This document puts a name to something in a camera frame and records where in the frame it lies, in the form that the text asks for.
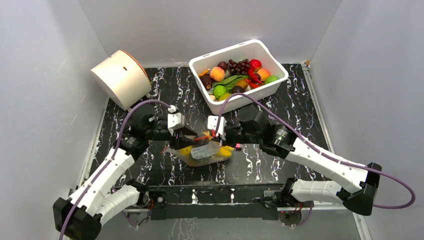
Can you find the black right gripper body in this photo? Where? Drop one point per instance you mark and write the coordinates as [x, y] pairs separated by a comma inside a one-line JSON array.
[[219, 139]]

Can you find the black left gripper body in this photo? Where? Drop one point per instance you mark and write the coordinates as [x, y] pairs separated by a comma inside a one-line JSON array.
[[156, 133]]

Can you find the yellow banana bunch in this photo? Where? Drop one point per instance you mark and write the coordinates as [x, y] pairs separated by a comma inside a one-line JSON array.
[[225, 152]]

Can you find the clear zip top bag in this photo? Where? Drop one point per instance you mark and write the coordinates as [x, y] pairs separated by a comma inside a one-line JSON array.
[[203, 152]]

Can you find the yellow mango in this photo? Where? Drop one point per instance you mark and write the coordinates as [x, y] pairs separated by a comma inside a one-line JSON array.
[[186, 151]]

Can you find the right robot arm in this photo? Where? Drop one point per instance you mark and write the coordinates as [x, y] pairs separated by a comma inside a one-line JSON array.
[[353, 187]]

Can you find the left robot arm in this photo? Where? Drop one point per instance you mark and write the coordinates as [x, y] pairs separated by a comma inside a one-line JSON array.
[[82, 214]]

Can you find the white plastic food bin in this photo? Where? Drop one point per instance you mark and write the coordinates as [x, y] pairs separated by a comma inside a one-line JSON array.
[[251, 49]]

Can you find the yellow lemon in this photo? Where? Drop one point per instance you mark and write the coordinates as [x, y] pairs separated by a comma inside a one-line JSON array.
[[224, 97]]

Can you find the green lime ball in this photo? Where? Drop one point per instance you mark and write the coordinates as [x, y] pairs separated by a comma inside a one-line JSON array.
[[219, 91]]

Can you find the green leafy vegetable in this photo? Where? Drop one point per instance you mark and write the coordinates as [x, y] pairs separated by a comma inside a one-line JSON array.
[[230, 82]]

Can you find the red chili pepper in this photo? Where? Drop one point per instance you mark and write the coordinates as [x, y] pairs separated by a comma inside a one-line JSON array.
[[254, 75]]

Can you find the green round fruit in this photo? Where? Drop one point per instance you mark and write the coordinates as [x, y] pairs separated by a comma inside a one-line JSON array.
[[271, 79]]

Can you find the orange apricot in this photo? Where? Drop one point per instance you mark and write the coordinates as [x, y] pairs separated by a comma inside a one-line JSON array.
[[264, 74]]

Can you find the white cylindrical container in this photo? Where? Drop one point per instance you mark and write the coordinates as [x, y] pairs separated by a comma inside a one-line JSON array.
[[122, 78]]

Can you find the dark grape bunch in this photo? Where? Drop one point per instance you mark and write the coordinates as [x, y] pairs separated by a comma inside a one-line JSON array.
[[238, 67]]

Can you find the red orange peach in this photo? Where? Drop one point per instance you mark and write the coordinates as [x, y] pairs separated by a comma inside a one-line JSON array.
[[217, 74]]

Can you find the dark purple plum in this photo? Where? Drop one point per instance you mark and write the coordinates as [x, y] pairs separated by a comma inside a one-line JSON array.
[[206, 81]]

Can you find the red apple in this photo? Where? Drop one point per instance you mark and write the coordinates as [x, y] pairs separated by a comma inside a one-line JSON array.
[[255, 65]]

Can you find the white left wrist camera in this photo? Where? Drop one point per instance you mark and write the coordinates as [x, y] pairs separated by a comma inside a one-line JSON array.
[[175, 121]]

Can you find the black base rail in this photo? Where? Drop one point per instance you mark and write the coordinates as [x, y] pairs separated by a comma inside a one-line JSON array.
[[226, 201]]

